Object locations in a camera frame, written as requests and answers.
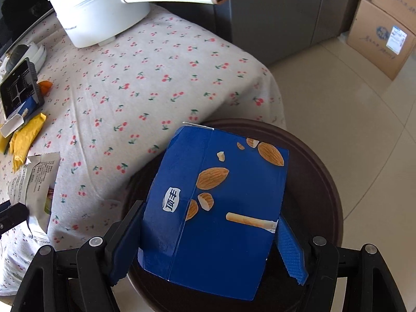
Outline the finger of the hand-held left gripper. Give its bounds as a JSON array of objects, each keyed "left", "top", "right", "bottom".
[{"left": 0, "top": 201, "right": 30, "bottom": 235}]

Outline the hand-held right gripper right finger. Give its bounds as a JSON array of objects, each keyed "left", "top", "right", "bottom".
[{"left": 275, "top": 214, "right": 407, "bottom": 312}]

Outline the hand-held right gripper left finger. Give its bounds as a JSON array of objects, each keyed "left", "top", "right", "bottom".
[{"left": 11, "top": 200, "right": 145, "bottom": 312}]

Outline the silver printed snack packet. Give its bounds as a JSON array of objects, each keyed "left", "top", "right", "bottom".
[{"left": 7, "top": 152, "right": 62, "bottom": 243}]

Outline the blue almond snack box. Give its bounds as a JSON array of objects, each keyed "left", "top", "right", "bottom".
[{"left": 137, "top": 123, "right": 290, "bottom": 301}]

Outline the yellow wrapper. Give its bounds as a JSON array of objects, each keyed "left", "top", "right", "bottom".
[{"left": 9, "top": 113, "right": 48, "bottom": 172}]

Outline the small blue white box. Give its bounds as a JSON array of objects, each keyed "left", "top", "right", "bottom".
[{"left": 15, "top": 96, "right": 39, "bottom": 119}]

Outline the black plastic tray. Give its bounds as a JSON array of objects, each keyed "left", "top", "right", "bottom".
[{"left": 0, "top": 57, "right": 46, "bottom": 137}]

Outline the cherry print tablecloth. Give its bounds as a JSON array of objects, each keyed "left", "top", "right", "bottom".
[{"left": 0, "top": 3, "right": 287, "bottom": 312}]

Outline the cardboard box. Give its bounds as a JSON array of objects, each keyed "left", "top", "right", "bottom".
[
  {"left": 370, "top": 0, "right": 416, "bottom": 36},
  {"left": 345, "top": 0, "right": 416, "bottom": 81}
]

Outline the white electric pot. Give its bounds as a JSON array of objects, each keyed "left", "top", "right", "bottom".
[{"left": 46, "top": 0, "right": 228, "bottom": 49}]

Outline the grey refrigerator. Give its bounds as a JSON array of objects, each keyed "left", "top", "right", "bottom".
[{"left": 153, "top": 0, "right": 379, "bottom": 69}]

